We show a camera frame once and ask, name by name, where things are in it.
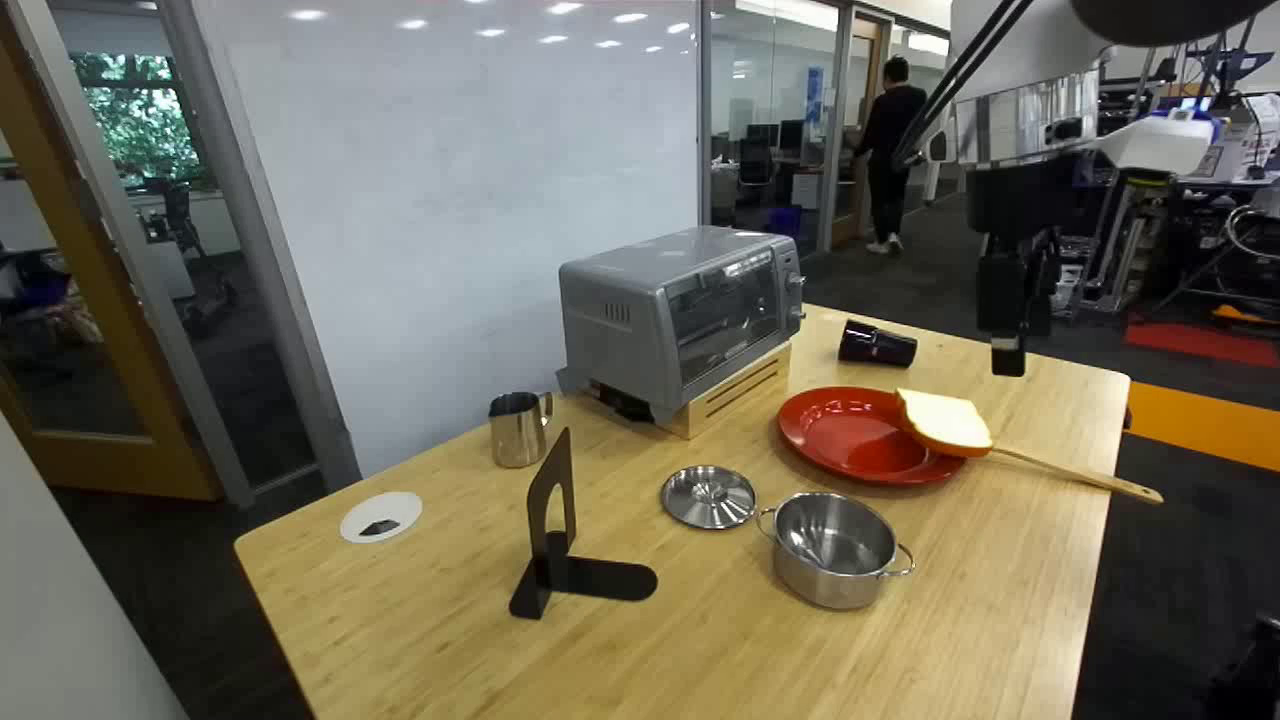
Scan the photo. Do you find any slotted wooden block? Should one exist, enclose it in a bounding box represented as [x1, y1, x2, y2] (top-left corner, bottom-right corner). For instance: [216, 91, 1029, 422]
[663, 342, 797, 440]

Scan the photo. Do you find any silver toaster oven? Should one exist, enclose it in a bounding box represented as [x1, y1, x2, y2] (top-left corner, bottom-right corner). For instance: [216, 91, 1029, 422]
[557, 225, 807, 428]

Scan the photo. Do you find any small steel cup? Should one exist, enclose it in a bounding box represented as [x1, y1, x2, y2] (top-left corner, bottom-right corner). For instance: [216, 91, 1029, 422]
[483, 387, 557, 474]

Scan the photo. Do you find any round steel lid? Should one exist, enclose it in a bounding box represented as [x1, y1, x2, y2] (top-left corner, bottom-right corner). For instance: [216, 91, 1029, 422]
[657, 459, 761, 536]

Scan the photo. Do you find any black cylinder bottle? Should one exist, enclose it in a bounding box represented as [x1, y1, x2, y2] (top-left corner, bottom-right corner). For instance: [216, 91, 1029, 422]
[838, 315, 921, 373]

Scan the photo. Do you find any small steel pot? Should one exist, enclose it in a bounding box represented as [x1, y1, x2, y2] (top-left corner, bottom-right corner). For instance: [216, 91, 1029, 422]
[755, 489, 921, 616]

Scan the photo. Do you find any wooden spatula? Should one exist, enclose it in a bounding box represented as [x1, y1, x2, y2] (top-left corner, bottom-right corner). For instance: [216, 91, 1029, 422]
[897, 384, 1167, 510]

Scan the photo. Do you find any wooden door frame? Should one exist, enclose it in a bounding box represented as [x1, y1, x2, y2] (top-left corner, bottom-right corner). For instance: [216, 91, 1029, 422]
[0, 11, 224, 503]

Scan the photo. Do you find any person in dark clothes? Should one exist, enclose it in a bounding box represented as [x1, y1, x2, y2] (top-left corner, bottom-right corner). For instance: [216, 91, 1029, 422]
[854, 52, 933, 255]

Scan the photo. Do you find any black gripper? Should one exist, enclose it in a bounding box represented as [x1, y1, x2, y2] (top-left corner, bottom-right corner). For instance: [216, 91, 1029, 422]
[971, 221, 1070, 381]

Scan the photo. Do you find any red plate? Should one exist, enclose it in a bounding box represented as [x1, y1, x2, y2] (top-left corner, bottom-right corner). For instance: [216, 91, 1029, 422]
[771, 384, 985, 494]

